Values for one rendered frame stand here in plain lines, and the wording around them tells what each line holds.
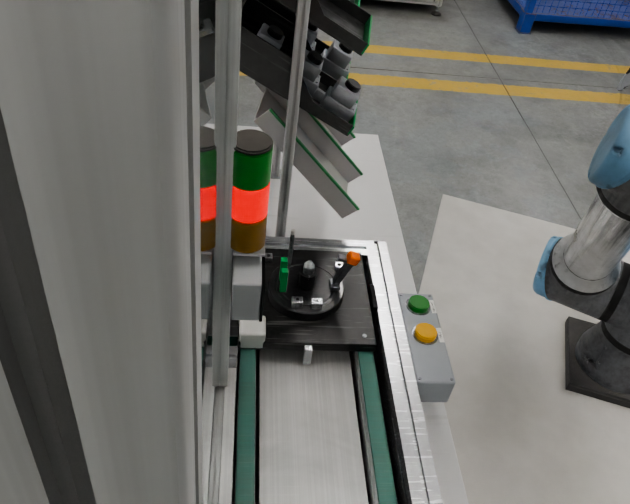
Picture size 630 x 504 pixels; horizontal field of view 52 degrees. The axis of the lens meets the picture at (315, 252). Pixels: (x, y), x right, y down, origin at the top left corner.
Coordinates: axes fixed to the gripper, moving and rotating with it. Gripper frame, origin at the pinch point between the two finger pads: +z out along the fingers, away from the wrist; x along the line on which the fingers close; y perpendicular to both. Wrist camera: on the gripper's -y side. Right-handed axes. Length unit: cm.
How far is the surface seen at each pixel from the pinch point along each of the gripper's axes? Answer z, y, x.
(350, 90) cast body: -18, -50, 35
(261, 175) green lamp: -45, -84, 11
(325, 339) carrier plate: -1, -82, 8
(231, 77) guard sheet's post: -57, -83, 15
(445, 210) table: 31.3, -29.3, 25.5
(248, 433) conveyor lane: -6, -103, 3
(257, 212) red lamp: -40, -86, 11
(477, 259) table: 27.5, -36.7, 9.3
